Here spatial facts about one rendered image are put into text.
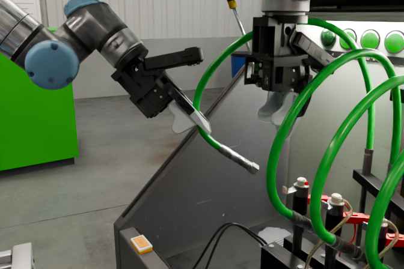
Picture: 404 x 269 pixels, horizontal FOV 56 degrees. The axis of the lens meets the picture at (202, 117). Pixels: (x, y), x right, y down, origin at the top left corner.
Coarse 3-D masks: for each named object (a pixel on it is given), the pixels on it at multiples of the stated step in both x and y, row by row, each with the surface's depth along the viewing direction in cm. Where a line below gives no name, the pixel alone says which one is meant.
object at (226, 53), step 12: (300, 24) 72; (312, 24) 72; (324, 24) 72; (348, 36) 74; (228, 48) 71; (216, 60) 71; (360, 60) 76; (204, 84) 72; (372, 108) 79; (372, 120) 79; (204, 132) 74; (372, 132) 80; (216, 144) 75; (372, 144) 81
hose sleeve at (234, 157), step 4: (220, 148) 75; (224, 148) 76; (228, 148) 76; (220, 152) 76; (224, 152) 76; (228, 152) 76; (232, 152) 76; (228, 156) 76; (232, 156) 76; (236, 156) 76; (240, 156) 77; (236, 160) 77; (240, 160) 77; (244, 160) 77; (248, 160) 78; (240, 164) 77; (244, 164) 77; (248, 164) 77; (248, 168) 78
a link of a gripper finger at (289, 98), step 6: (288, 96) 62; (294, 96) 63; (288, 102) 63; (282, 108) 63; (288, 108) 63; (276, 114) 62; (282, 114) 63; (276, 120) 62; (282, 120) 63; (294, 120) 64; (300, 120) 64; (294, 126) 65; (288, 132) 66; (288, 138) 67
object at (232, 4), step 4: (228, 0) 92; (232, 0) 92; (228, 4) 93; (232, 4) 92; (236, 4) 93; (232, 8) 93; (236, 12) 94; (236, 16) 94; (240, 24) 95; (240, 28) 95; (244, 32) 96; (248, 44) 97; (248, 48) 98; (252, 64) 99; (252, 68) 100; (252, 72) 100
